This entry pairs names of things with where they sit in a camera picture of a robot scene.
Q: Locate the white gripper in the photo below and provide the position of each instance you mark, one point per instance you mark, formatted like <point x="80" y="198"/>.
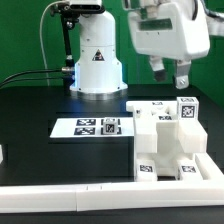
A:
<point x="174" y="29"/>

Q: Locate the white tagged cube nut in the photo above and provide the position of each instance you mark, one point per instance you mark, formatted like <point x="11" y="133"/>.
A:
<point x="187" y="107"/>
<point x="110" y="125"/>

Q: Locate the white chair seat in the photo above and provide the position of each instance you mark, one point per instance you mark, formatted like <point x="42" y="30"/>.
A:
<point x="155" y="138"/>

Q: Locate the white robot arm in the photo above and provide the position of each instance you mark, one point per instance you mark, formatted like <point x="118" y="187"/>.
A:
<point x="98" y="71"/>

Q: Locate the white L-shaped fence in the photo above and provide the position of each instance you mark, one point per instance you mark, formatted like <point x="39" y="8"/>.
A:
<point x="126" y="195"/>

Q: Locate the black camera on stand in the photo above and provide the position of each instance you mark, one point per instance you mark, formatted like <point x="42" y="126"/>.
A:
<point x="70" y="11"/>

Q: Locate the white marker base plate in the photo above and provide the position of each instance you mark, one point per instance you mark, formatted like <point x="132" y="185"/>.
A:
<point x="89" y="127"/>

